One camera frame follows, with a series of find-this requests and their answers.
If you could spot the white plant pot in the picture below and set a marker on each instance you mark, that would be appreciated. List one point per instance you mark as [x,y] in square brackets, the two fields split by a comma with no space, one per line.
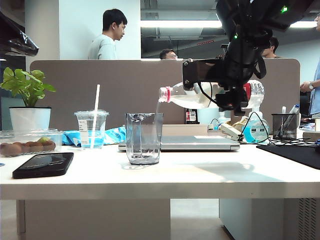
[30,118]

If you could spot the black mesh pen holder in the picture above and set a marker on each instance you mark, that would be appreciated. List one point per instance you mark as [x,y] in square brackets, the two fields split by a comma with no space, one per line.
[285,127]

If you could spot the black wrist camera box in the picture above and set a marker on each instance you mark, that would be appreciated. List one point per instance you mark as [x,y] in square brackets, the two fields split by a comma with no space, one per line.
[196,73]

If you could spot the man in dark shirt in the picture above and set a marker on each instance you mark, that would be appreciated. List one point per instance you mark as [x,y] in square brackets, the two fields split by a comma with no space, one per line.
[273,48]

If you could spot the clear lidded plastic cup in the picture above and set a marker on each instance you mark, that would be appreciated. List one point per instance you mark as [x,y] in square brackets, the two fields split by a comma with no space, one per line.
[86,130]

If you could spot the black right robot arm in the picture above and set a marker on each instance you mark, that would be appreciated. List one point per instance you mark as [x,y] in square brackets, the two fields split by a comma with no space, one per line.
[250,15]

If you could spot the silver laptop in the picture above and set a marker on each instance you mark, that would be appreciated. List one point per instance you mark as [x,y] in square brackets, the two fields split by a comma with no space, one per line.
[197,144]

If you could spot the blue white marker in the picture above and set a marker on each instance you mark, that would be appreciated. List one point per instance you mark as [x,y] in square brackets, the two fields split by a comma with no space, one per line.
[294,108]

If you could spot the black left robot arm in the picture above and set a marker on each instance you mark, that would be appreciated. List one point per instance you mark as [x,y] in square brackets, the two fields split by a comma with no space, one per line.
[15,37]

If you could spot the black mouse mat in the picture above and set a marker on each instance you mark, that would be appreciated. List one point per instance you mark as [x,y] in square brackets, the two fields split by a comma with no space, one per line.
[295,155]

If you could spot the clear faceted glass mug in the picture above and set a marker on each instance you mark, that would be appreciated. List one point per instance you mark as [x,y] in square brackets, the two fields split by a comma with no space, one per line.
[143,140]

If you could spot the seated man with glasses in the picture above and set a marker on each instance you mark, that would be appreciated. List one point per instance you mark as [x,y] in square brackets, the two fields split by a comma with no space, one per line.
[168,54]

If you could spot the white pen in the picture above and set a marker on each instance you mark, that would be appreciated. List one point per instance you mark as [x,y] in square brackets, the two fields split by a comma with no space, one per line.
[283,110]

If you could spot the beige flat box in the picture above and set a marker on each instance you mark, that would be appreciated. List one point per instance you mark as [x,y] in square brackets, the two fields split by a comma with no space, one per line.
[182,130]

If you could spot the beige desk cabinet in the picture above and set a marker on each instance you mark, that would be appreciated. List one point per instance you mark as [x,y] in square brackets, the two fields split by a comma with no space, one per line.
[95,217]

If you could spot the man in grey t-shirt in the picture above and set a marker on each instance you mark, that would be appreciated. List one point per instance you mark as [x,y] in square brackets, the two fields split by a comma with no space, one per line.
[102,48]

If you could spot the blue hand sanitizer pump bottle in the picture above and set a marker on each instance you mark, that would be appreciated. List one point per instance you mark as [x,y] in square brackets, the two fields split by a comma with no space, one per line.
[255,131]

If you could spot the brown desk partition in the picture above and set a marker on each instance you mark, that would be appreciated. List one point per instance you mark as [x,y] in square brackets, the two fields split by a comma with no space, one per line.
[112,87]

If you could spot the red label mineral water bottle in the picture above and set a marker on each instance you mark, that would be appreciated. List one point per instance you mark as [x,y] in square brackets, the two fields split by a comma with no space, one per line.
[180,98]

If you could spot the green fruit piece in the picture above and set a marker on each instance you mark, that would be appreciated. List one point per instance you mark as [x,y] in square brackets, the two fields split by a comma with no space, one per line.
[43,140]

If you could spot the white drinking straw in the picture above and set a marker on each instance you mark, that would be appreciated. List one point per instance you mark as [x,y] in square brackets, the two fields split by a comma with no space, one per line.
[97,100]

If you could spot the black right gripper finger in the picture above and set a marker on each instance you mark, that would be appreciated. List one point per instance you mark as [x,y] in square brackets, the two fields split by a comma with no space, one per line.
[240,112]
[231,101]

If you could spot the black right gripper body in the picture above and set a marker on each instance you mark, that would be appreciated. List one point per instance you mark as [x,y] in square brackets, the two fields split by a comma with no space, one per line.
[235,72]

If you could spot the white power adapter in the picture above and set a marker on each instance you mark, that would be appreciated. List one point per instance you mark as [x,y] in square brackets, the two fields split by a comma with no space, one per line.
[213,124]

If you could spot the clear plastic fruit container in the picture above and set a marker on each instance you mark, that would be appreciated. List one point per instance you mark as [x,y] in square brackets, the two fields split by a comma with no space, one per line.
[15,136]

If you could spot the white vented cabinet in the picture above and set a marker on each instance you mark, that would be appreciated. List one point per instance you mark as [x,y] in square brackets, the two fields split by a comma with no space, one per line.
[262,217]

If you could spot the blue white patterned cloth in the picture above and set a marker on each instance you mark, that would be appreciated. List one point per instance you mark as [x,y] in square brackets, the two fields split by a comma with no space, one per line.
[113,136]

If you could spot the black smartphone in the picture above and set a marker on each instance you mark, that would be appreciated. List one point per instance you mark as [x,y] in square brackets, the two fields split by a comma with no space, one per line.
[42,165]

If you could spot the man in blue shirt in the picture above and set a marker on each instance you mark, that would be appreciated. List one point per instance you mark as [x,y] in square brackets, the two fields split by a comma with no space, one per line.
[315,95]

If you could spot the white ceiling light strip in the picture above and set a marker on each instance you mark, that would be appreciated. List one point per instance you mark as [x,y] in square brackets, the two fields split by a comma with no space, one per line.
[180,24]

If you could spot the brown kiwi fruit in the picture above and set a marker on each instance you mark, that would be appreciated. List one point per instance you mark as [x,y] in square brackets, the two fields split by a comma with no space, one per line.
[10,150]
[49,146]
[23,147]
[35,147]

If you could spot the green leafy plant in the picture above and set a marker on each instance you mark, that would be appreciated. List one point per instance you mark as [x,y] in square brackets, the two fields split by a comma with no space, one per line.
[27,85]

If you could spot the yellow snack wrapper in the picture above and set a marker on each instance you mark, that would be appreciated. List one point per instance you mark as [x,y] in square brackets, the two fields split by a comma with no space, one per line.
[240,121]

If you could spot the beige stapler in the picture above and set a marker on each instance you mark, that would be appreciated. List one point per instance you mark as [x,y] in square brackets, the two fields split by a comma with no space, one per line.
[231,131]

